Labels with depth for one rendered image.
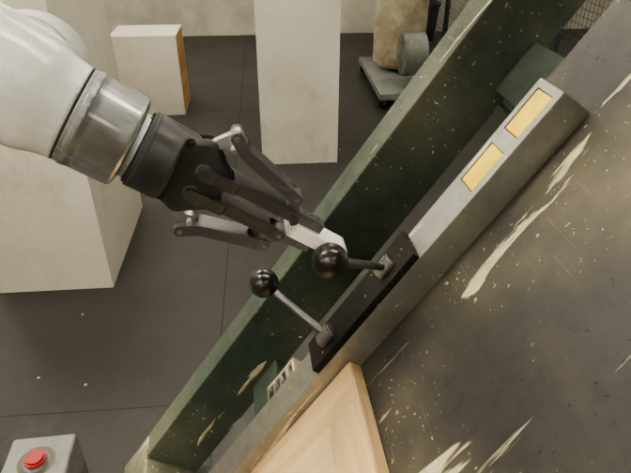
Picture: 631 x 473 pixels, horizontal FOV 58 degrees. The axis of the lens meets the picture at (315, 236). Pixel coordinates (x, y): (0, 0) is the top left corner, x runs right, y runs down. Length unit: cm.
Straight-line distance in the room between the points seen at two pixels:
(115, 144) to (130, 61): 500
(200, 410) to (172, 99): 461
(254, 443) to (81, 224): 236
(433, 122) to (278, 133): 353
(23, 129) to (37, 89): 4
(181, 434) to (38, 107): 79
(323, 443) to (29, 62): 50
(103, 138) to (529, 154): 41
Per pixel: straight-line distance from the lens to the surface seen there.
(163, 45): 541
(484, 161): 64
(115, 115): 51
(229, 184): 55
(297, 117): 429
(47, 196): 304
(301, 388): 75
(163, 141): 52
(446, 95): 83
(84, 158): 52
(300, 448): 75
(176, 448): 120
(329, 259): 56
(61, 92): 51
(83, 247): 314
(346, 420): 68
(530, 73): 81
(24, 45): 52
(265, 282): 70
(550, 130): 62
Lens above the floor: 186
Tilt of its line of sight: 32 degrees down
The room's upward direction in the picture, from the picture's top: straight up
